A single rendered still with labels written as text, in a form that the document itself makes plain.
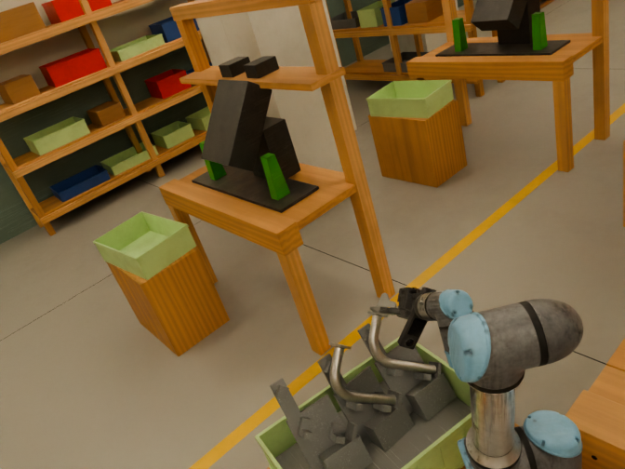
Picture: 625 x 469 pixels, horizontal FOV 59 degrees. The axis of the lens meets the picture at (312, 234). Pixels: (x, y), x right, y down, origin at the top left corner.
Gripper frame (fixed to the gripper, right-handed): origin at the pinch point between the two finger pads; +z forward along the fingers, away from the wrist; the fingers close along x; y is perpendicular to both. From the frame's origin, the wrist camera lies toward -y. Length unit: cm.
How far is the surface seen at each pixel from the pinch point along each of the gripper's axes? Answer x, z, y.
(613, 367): -68, -17, 0
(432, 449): -14.6, -9.8, -34.1
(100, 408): 69, 242, -69
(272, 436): 20, 28, -43
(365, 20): -110, 441, 426
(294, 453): 11, 28, -47
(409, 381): -17.2, 13.5, -16.9
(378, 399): -4.4, 8.0, -24.4
